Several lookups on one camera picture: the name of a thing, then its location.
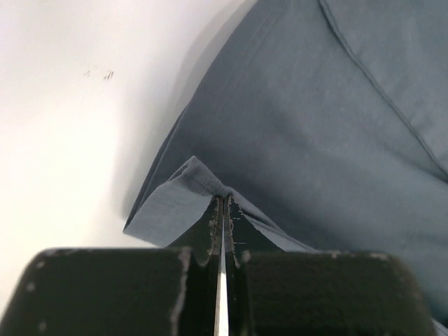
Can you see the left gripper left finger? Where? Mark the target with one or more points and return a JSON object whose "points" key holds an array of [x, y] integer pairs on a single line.
{"points": [[123, 291]]}

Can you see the grey-blue t shirt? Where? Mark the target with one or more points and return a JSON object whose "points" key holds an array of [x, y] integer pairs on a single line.
{"points": [[326, 121]]}

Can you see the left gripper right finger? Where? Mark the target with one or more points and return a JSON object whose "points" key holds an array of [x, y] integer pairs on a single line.
{"points": [[272, 291]]}

